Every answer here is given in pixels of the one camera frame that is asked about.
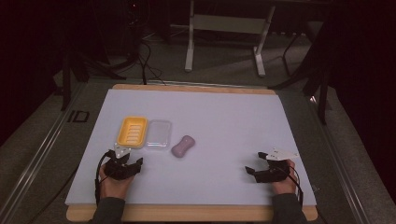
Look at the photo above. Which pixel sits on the white table mat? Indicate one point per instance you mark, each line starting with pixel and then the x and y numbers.
pixel 224 130

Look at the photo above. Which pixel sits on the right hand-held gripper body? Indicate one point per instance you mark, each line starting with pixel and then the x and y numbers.
pixel 274 172

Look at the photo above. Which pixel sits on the purple soap bar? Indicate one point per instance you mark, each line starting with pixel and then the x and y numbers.
pixel 183 146

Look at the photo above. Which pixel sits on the clear plastic container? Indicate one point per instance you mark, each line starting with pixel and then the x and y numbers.
pixel 158 134

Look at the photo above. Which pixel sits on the yellow soap dish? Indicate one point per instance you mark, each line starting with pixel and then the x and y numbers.
pixel 132 132

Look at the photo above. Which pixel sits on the white metal stand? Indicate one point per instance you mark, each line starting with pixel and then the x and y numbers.
pixel 229 25

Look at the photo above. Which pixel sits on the black stand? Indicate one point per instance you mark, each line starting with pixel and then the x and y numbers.
pixel 67 77
pixel 320 77

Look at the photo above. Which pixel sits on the metal floor rail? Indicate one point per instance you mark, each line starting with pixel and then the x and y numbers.
pixel 34 161
pixel 339 168

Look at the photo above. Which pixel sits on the person's right hand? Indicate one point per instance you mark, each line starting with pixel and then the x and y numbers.
pixel 286 185

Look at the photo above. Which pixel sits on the wooden table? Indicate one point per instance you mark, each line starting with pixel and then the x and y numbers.
pixel 186 213

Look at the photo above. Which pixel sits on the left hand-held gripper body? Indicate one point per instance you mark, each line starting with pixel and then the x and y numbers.
pixel 120 169

